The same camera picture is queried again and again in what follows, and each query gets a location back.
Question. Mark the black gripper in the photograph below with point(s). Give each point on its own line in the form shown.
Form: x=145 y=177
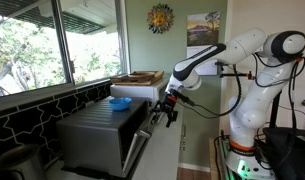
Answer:
x=169 y=102

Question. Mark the blue bowl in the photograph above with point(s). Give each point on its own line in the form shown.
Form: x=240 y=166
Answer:
x=119 y=104

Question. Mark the toaster oven glass door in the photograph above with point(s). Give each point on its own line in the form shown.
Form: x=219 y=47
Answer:
x=133 y=151

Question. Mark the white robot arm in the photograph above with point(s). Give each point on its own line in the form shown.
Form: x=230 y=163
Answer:
x=252 y=110

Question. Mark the silver toaster oven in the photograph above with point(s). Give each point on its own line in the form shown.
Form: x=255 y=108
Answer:
x=88 y=136

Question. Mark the white microwave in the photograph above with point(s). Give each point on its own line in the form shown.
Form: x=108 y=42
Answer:
x=132 y=91

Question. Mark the wooden tray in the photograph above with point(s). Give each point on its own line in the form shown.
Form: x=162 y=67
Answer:
x=138 y=80

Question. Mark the wooden robot cart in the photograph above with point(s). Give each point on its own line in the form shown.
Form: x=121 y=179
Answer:
x=213 y=160

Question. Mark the black rod with orange clamp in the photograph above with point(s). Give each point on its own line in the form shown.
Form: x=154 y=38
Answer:
x=235 y=75

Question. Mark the black stand pole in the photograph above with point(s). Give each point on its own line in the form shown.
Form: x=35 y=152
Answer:
x=276 y=110

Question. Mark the metal pitcher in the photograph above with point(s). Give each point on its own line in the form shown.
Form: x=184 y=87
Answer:
x=18 y=163

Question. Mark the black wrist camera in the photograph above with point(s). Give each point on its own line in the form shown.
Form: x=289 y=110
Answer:
x=178 y=94

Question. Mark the landscape wall calendar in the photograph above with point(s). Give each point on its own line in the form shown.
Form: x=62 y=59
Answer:
x=202 y=28

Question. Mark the colourful sun wall decoration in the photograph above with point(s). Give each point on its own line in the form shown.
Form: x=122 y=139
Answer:
x=160 y=18

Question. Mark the window with grey frame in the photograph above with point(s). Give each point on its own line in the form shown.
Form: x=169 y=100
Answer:
x=42 y=50

